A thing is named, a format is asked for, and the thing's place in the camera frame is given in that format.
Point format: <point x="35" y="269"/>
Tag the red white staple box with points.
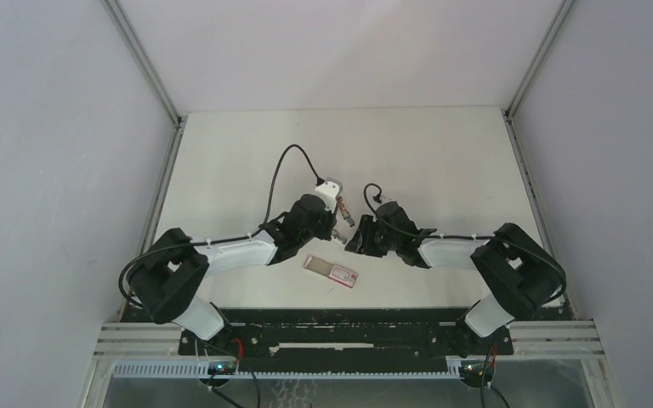
<point x="331" y="271"/>

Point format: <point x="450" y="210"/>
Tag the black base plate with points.
<point x="351" y="361"/>

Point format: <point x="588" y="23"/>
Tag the left circuit board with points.
<point x="221" y="368"/>

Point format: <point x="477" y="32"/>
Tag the aluminium rail frame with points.
<point x="525" y="340"/>

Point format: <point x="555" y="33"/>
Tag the right corner aluminium post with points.
<point x="555" y="27"/>

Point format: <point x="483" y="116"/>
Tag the right circuit board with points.
<point x="478" y="370"/>

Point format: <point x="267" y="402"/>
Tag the circuit board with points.
<point x="221" y="368"/>
<point x="478" y="370"/>

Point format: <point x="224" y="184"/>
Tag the corner aluminium post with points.
<point x="136" y="48"/>
<point x="555" y="27"/>

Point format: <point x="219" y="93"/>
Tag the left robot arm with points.
<point x="164" y="280"/>

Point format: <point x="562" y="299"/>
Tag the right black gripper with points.
<point x="361" y="241"/>

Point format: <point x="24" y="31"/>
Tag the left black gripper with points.
<point x="330" y="223"/>

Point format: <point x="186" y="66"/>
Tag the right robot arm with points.
<point x="520" y="275"/>

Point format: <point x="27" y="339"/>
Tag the left corner aluminium post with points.
<point x="136" y="48"/>

